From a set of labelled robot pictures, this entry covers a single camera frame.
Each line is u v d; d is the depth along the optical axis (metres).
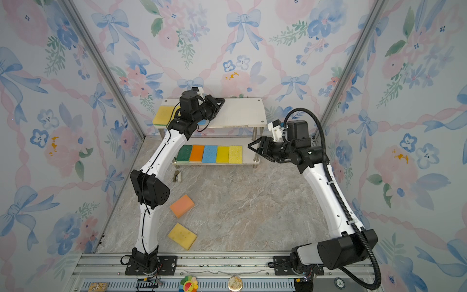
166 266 0.75
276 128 0.65
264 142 0.61
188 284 0.69
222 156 1.00
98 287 0.69
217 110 0.75
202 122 0.72
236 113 0.83
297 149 0.53
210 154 1.01
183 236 0.80
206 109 0.72
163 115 0.78
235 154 1.02
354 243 0.38
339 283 0.70
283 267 0.73
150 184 0.54
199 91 0.76
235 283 0.70
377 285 0.36
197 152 0.99
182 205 0.88
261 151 0.63
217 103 0.73
